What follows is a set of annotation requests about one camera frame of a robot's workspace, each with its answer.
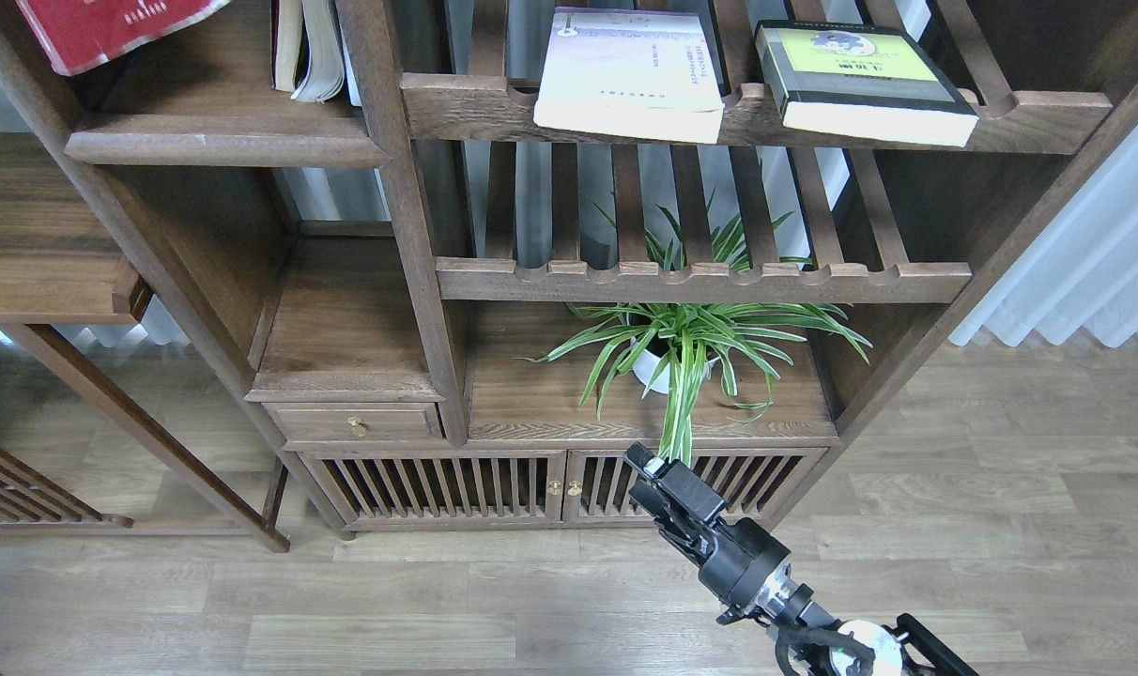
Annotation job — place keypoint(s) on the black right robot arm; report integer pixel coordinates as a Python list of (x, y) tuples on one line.
[(829, 646)]

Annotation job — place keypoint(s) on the beige upright book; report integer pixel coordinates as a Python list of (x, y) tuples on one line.
[(286, 42)]

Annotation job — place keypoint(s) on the white curtain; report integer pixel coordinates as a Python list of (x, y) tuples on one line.
[(1081, 273)]

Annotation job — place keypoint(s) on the brass drawer knob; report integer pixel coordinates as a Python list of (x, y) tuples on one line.
[(358, 429)]

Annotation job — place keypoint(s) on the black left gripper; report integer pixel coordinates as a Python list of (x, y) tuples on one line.
[(93, 87)]

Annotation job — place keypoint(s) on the white plant pot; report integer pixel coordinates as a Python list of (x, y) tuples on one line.
[(671, 363)]

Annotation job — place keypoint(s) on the worn grey upright book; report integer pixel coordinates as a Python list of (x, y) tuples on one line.
[(325, 70)]

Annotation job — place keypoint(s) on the brass cabinet door knobs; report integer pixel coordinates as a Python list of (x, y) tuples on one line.
[(557, 488)]

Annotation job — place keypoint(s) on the green and black book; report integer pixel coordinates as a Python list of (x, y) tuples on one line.
[(860, 81)]

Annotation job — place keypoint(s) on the red cover book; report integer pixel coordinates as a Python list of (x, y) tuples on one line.
[(79, 35)]

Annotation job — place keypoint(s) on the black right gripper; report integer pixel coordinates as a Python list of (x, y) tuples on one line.
[(743, 565)]

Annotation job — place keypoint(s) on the dark wooden bookshelf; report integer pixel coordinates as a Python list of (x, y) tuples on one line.
[(395, 263)]

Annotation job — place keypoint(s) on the white pale cover book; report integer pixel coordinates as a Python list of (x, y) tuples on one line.
[(638, 74)]

